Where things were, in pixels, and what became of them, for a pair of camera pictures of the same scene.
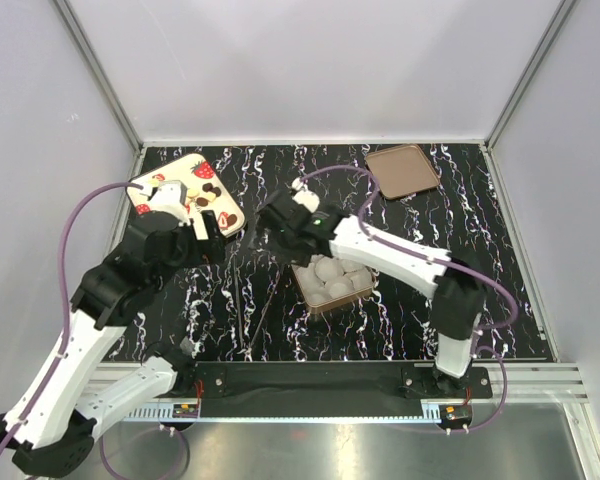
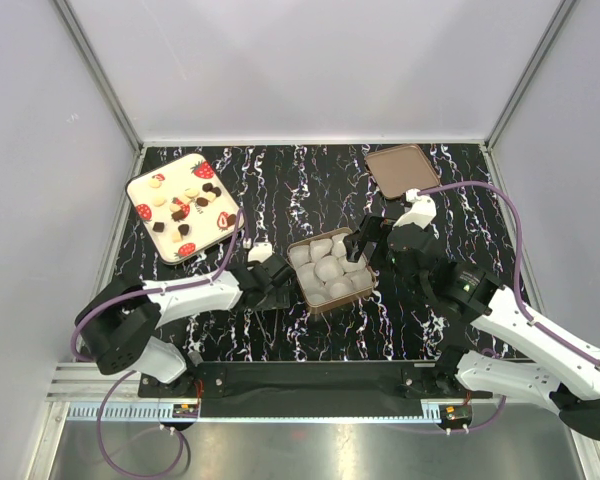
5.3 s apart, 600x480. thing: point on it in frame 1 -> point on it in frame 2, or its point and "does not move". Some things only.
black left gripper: [212, 249] -> [281, 289]
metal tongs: [247, 348] -> [275, 300]
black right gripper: [293, 256] -> [373, 228]
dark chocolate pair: [208, 187] does not move
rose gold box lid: [401, 171] does not move
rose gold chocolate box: [324, 281] does not move
